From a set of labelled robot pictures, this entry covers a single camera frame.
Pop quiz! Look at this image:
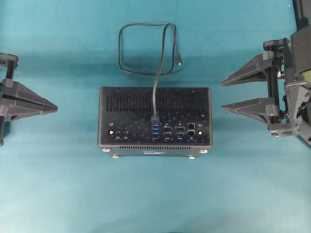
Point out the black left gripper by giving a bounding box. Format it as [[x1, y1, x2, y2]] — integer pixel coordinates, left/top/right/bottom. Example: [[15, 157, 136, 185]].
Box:
[[0, 52, 58, 146]]

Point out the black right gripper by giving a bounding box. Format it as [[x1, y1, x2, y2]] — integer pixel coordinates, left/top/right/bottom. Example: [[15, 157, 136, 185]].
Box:
[[221, 38, 311, 145]]

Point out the black USB cable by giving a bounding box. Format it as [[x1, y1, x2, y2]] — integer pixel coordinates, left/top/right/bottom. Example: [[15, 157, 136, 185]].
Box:
[[118, 22, 183, 124]]

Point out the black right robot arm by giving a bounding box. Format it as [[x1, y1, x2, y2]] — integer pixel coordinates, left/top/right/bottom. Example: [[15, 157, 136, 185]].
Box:
[[221, 26, 311, 144]]

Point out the black mini PC box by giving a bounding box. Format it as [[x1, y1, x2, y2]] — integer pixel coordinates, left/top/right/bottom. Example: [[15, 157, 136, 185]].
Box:
[[97, 87, 213, 158]]

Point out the black metal table frame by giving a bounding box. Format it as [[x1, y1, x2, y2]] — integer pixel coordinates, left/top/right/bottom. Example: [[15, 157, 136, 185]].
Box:
[[293, 0, 311, 31]]

